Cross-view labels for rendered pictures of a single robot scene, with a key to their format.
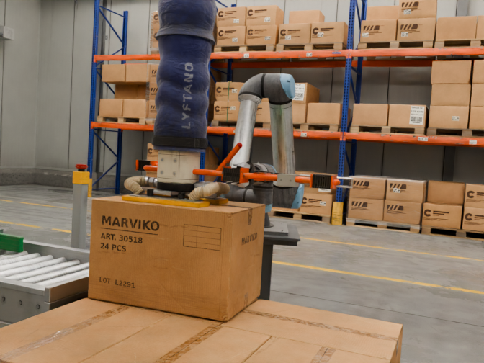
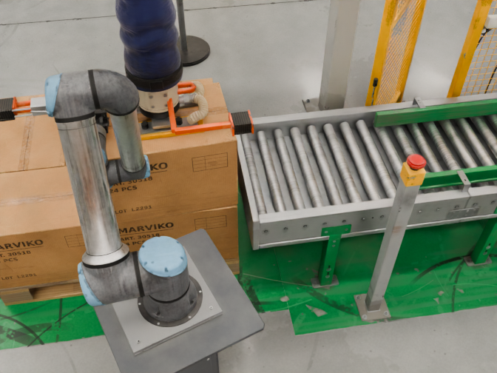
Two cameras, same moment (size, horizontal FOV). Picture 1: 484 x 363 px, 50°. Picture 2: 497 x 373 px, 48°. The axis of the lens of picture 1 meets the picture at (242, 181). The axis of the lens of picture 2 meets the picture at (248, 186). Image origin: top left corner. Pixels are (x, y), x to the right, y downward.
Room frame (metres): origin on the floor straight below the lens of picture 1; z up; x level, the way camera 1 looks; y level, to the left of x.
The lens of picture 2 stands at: (3.88, -0.41, 2.51)
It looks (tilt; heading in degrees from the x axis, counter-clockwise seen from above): 47 degrees down; 148
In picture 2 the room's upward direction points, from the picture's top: straight up
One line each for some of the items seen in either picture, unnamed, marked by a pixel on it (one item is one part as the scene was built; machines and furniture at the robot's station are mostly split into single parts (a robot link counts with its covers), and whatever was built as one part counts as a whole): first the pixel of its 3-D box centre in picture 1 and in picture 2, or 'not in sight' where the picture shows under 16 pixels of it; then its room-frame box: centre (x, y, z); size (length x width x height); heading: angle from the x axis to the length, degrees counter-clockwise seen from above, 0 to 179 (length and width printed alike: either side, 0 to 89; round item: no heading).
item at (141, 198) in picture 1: (165, 196); not in sight; (2.02, 0.30, 0.97); 0.34 x 0.10 x 0.05; 69
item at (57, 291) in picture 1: (104, 276); (243, 169); (2.26, 0.58, 0.58); 0.70 x 0.03 x 0.06; 157
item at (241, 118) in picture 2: (148, 166); (240, 123); (2.46, 0.45, 1.08); 0.09 x 0.08 x 0.05; 159
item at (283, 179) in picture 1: (288, 180); (41, 106); (1.94, -0.17, 1.07); 0.07 x 0.07 x 0.04; 69
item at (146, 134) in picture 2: (187, 194); (162, 125); (2.19, 0.23, 0.97); 0.34 x 0.10 x 0.05; 69
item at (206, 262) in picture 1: (179, 249); (163, 153); (2.12, 0.24, 0.75); 0.60 x 0.40 x 0.40; 71
